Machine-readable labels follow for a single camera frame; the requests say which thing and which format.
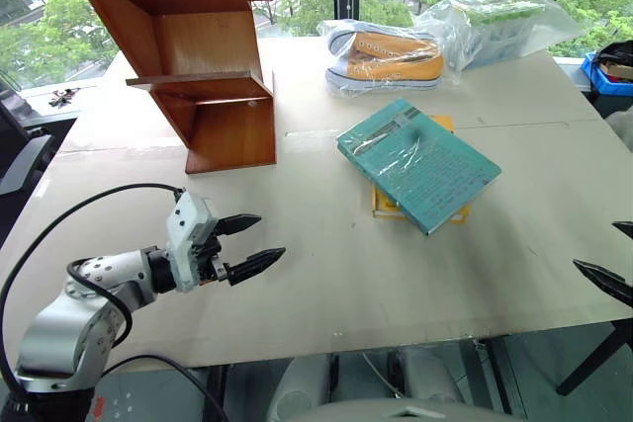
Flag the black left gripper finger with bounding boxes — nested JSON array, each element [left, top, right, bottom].
[[226, 246, 288, 288], [213, 213, 263, 238]]

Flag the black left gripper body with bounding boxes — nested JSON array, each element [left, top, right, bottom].
[[194, 229, 233, 288]]

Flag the yellow book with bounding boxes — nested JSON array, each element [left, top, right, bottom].
[[371, 114, 472, 226]]

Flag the brown wooden bookshelf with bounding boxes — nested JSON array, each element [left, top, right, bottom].
[[54, 0, 278, 176]]

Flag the teal book in clear wrap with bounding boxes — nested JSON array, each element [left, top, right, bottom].
[[335, 98, 503, 237]]

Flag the black table leg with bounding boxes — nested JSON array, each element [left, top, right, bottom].
[[473, 336, 526, 416], [555, 316, 633, 397]]

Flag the white rounded object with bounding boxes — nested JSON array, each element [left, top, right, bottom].
[[604, 107, 633, 147]]

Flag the blue plastic bin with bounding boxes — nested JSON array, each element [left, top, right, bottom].
[[580, 50, 633, 98]]

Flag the black bag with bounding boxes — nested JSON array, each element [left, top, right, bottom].
[[592, 40, 633, 81]]

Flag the dark bunch of keys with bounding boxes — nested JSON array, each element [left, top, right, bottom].
[[47, 87, 83, 110]]

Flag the orange canvas sneaker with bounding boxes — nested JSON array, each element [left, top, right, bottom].
[[327, 28, 442, 63], [324, 52, 445, 93]]

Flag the clear shoe plastic bag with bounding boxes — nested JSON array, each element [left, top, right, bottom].
[[316, 18, 447, 100]]

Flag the large clear plastic bag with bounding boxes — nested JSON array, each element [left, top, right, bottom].
[[411, 0, 588, 88]]

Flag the green-lidded clear container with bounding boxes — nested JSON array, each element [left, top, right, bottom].
[[453, 0, 546, 68]]

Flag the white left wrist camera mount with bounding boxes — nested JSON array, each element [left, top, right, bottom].
[[164, 190, 220, 293]]

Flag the black cable under arm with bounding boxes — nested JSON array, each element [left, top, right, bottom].
[[96, 354, 231, 422]]

